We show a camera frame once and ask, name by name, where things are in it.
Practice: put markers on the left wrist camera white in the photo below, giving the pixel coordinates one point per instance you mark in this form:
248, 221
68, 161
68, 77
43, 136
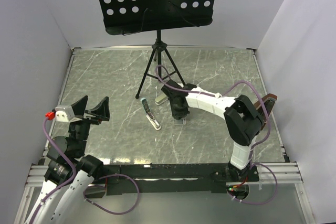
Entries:
63, 113

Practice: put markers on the brown wooden metronome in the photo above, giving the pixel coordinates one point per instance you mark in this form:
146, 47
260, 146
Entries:
269, 101

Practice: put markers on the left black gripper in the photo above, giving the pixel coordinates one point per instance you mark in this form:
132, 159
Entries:
101, 112

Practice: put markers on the aluminium rail frame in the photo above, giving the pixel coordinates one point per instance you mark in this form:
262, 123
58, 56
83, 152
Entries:
128, 138

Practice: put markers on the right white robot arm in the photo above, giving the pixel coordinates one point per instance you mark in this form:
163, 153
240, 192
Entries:
242, 119

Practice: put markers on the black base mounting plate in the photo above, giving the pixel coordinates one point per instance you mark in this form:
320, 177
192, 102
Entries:
168, 178

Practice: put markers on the black perforated music stand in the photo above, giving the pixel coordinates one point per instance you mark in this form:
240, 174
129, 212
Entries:
128, 17

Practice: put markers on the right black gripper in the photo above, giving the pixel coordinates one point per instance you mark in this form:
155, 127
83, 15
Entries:
176, 114

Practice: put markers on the light blue stapler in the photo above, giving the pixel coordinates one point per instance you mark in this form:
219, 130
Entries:
150, 116

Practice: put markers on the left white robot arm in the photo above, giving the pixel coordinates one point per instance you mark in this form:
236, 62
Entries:
69, 170

